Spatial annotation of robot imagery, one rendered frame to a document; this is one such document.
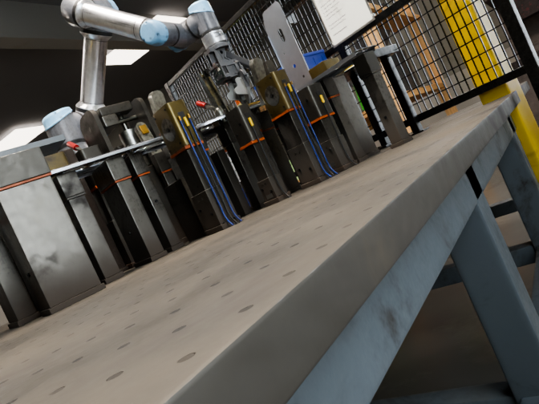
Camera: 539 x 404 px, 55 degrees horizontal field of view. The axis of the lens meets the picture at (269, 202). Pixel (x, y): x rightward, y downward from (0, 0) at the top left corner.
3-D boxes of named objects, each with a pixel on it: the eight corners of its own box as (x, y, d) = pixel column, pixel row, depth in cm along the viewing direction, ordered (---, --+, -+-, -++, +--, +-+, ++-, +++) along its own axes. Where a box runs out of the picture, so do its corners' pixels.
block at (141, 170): (172, 251, 140) (127, 155, 140) (162, 255, 146) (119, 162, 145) (184, 244, 143) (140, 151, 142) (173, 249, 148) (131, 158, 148)
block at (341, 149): (351, 168, 154) (312, 82, 153) (325, 179, 163) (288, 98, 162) (366, 161, 158) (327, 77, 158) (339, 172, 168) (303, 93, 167)
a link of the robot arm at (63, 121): (47, 153, 188) (31, 119, 188) (75, 148, 200) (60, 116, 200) (66, 140, 182) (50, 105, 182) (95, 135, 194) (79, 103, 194)
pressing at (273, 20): (316, 87, 182) (276, -1, 181) (296, 100, 191) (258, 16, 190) (317, 86, 182) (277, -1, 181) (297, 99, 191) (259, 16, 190)
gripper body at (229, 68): (215, 88, 169) (200, 54, 169) (235, 82, 175) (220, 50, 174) (227, 78, 163) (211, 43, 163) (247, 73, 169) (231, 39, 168)
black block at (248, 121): (285, 200, 140) (241, 102, 139) (265, 208, 148) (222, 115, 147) (299, 194, 143) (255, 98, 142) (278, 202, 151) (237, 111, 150)
